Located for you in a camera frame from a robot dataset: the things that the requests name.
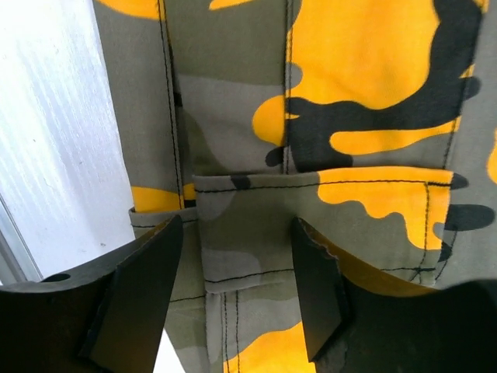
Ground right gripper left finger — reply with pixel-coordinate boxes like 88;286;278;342
1;216;183;372

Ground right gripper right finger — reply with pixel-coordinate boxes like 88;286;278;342
290;218;496;372

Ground camouflage cargo trousers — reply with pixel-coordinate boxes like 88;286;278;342
94;1;496;372

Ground aluminium front rail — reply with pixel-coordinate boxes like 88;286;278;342
0;197;43;285

